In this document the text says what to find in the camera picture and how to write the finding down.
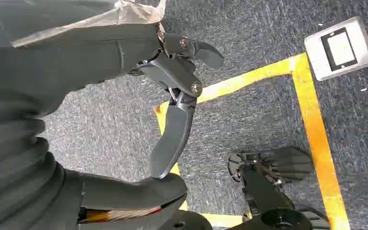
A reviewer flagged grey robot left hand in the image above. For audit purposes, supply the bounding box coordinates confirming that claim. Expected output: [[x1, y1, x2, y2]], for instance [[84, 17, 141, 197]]
[[0, 23, 225, 230]]

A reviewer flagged grey plastic parcel bag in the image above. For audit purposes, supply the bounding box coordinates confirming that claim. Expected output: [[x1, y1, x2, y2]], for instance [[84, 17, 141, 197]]
[[0, 0, 167, 57]]

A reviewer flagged ribbed grey left arm sleeve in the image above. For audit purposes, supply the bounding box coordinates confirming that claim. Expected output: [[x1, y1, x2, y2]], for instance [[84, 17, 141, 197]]
[[0, 104, 84, 230]]

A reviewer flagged black round robot leg joint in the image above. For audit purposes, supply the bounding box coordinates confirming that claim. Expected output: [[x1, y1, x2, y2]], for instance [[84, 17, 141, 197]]
[[167, 209, 214, 230]]

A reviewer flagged black robot leg and foot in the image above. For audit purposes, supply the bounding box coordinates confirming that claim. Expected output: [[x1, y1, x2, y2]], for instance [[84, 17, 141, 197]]
[[227, 146, 331, 230]]

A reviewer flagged yellow floor tape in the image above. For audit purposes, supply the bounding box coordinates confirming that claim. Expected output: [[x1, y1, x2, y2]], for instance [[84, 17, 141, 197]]
[[153, 52, 352, 230]]

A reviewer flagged silver floor socket plate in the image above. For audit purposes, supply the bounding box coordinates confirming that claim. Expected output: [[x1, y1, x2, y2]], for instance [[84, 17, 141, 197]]
[[304, 16, 368, 82]]

